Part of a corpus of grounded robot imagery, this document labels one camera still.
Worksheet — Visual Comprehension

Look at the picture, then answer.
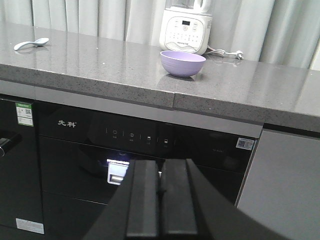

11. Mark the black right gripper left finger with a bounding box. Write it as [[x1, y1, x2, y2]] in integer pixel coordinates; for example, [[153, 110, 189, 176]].
[[83, 160, 159, 240]]

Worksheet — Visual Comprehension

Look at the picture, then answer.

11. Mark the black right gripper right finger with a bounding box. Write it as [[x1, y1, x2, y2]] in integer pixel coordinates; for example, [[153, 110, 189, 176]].
[[160, 159, 283, 240]]

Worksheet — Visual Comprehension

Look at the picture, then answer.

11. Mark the purple plastic bowl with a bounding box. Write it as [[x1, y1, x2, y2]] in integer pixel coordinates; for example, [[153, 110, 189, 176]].
[[160, 50, 206, 78]]

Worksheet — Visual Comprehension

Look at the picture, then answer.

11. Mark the light blue soup spoon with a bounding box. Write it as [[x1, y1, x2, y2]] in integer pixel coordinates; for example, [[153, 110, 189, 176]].
[[13, 37, 50, 51]]

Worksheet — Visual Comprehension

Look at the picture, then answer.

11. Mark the black built-in dishwasher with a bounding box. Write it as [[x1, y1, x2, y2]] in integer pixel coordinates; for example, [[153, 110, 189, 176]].
[[34, 102, 262, 240]]

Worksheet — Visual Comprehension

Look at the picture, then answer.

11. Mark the grey cabinet door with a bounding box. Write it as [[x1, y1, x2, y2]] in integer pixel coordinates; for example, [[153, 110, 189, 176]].
[[237, 129, 320, 240]]

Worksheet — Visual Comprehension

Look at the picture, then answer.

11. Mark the white blender appliance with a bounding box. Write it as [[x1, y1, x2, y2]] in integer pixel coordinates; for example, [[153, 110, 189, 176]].
[[159, 0, 213, 55]]

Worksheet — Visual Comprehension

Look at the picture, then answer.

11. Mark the black oven with handle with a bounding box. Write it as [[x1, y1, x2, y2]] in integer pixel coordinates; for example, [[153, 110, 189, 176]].
[[0, 94, 45, 240]]

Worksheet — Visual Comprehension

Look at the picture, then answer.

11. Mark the white power cable with plug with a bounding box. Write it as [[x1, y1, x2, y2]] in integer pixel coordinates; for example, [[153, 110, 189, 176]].
[[206, 46, 244, 61]]

